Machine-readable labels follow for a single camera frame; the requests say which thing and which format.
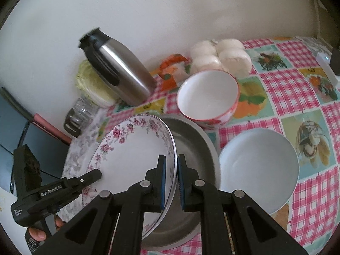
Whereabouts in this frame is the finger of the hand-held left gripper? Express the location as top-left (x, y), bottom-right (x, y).
top-left (71, 169), bottom-right (102, 192)

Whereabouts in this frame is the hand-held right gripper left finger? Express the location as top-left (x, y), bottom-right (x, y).
top-left (33, 154), bottom-right (167, 255)

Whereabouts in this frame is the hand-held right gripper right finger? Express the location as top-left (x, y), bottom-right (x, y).
top-left (177, 154), bottom-right (309, 255)

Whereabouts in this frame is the round steel basin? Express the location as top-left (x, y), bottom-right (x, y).
top-left (141, 115), bottom-right (221, 250)

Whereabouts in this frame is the pink floral plate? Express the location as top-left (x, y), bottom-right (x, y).
top-left (82, 114), bottom-right (177, 241)

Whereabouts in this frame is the plain white plate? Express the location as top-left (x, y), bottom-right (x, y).
top-left (218, 128), bottom-right (300, 215)

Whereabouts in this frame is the strawberry print bowl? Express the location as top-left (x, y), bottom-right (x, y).
top-left (177, 69), bottom-right (240, 128)

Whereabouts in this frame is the person's left hand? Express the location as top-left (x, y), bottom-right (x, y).
top-left (29, 216), bottom-right (65, 242)

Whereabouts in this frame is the pink stick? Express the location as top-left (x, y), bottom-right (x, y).
top-left (33, 113), bottom-right (72, 144)

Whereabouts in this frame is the glass jar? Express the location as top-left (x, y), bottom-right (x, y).
top-left (63, 97), bottom-right (93, 138)

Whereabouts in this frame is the dark blue furniture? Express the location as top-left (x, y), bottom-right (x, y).
top-left (0, 86), bottom-right (69, 194)

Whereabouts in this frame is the napa cabbage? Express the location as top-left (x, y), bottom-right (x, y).
top-left (75, 60), bottom-right (117, 108)

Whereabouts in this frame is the orange snack packet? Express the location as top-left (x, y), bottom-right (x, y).
top-left (159, 54), bottom-right (192, 91)

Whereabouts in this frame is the stainless steel thermos jug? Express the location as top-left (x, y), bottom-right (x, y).
top-left (78, 27), bottom-right (157, 107)

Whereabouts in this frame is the pink checked tablecloth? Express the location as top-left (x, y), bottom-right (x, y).
top-left (96, 36), bottom-right (340, 255)

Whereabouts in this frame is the bag of steamed buns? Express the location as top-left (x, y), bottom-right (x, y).
top-left (190, 38), bottom-right (252, 79)

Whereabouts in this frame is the white power strip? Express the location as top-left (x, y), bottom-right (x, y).
top-left (317, 52), bottom-right (339, 87)

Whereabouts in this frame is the black charger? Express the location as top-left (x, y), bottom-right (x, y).
top-left (329, 49), bottom-right (340, 76)

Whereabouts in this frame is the white wall conduit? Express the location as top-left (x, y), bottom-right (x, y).
top-left (313, 0), bottom-right (323, 38)

